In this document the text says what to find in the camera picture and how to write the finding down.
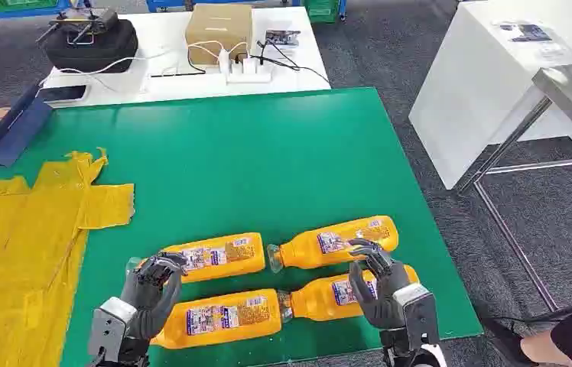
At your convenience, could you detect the black smartphone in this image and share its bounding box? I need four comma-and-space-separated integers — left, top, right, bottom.
39, 84, 89, 104

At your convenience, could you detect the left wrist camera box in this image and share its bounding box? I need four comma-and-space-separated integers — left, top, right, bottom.
87, 297, 138, 364

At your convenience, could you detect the green mat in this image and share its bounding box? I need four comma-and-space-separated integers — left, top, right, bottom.
0, 86, 484, 367

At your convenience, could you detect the white cable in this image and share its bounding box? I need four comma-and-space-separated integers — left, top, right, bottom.
37, 39, 249, 88

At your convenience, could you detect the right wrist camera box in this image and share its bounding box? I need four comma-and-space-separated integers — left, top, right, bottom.
392, 283, 441, 352

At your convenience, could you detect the printed leaflet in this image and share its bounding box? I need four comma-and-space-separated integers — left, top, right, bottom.
490, 20, 567, 60

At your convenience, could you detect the brown cardboard box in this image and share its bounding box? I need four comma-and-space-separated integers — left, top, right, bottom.
184, 3, 254, 67

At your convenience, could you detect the blue folder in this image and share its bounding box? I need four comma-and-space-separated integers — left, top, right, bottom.
0, 83, 54, 169

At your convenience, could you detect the yellow plastic sheet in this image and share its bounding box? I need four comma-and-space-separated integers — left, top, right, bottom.
0, 147, 135, 367

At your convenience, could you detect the white cabinet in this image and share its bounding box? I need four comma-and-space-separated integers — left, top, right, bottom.
408, 0, 572, 191

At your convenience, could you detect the orange drink bottle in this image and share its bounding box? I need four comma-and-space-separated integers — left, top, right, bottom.
266, 216, 400, 274
279, 264, 421, 323
151, 288, 293, 350
127, 232, 266, 284

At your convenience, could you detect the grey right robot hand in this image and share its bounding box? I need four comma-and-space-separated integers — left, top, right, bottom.
347, 238, 411, 331

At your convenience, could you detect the white table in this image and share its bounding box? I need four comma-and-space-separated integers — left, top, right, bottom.
41, 5, 332, 109

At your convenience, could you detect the green crate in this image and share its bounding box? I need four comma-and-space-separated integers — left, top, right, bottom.
302, 0, 343, 24

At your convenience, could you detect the white charger plug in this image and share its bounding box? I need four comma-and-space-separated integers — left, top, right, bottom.
216, 47, 232, 75

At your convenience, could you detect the white power strip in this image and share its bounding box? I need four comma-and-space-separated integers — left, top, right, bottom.
224, 57, 273, 85

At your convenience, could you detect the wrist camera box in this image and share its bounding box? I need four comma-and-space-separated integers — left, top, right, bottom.
392, 283, 441, 352
87, 297, 138, 364

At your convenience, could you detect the black carry bag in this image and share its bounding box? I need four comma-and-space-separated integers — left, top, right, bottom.
44, 18, 139, 74

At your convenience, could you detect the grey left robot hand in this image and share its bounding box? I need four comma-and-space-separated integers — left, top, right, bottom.
119, 251, 190, 341

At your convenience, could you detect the black cable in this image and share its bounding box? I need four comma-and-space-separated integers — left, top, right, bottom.
249, 40, 332, 85

